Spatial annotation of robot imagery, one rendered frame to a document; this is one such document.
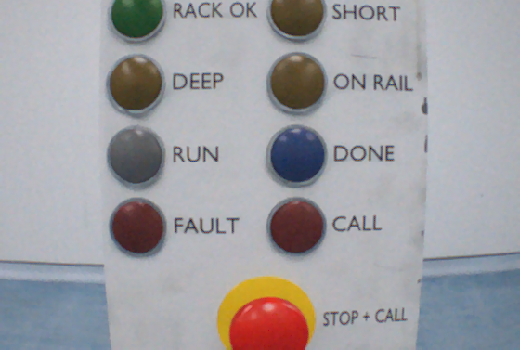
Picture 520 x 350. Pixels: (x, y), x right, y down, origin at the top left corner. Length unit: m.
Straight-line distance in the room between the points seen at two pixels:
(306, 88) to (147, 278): 0.13
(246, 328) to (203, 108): 0.11
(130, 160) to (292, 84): 0.09
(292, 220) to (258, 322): 0.05
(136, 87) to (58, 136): 3.70
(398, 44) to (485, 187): 3.94
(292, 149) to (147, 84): 0.08
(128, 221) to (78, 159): 3.68
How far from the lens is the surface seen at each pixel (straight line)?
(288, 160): 0.36
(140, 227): 0.36
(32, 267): 4.21
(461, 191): 4.25
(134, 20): 0.36
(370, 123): 0.37
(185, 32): 0.36
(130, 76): 0.36
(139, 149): 0.36
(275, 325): 0.35
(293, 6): 0.36
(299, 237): 0.36
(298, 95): 0.36
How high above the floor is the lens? 1.09
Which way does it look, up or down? 5 degrees down
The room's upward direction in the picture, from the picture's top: straight up
